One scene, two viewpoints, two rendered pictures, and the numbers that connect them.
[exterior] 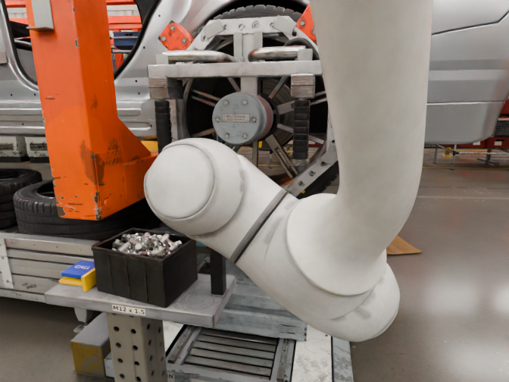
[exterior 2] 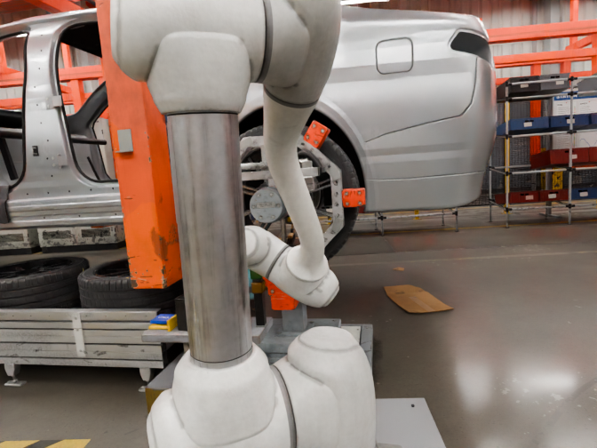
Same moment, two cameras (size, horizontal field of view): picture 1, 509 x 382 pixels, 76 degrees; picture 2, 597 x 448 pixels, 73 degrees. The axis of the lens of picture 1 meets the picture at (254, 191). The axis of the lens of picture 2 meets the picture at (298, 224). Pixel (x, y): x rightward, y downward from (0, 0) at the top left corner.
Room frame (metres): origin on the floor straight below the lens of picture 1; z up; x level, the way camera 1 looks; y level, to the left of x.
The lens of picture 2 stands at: (-0.66, -0.06, 0.97)
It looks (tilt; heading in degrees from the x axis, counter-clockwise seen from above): 8 degrees down; 359
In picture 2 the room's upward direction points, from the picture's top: 4 degrees counter-clockwise
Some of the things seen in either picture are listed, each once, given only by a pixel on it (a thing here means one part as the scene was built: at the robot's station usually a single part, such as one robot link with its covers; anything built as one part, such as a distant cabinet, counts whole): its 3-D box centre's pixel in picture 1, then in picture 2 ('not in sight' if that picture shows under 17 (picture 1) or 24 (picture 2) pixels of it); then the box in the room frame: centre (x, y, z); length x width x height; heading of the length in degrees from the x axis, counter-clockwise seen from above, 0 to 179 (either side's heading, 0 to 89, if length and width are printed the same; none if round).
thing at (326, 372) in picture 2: not in sight; (326, 388); (0.04, -0.09, 0.57); 0.18 x 0.16 x 0.22; 111
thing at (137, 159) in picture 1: (141, 151); not in sight; (1.43, 0.50, 0.69); 0.52 x 0.17 x 0.35; 168
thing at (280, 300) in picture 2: not in sight; (285, 284); (1.05, 0.00, 0.48); 0.16 x 0.12 x 0.17; 168
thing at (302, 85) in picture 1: (303, 86); (307, 182); (0.78, -0.11, 0.93); 0.09 x 0.05 x 0.05; 168
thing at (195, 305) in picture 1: (143, 289); (208, 329); (0.73, 0.28, 0.44); 0.43 x 0.17 x 0.03; 78
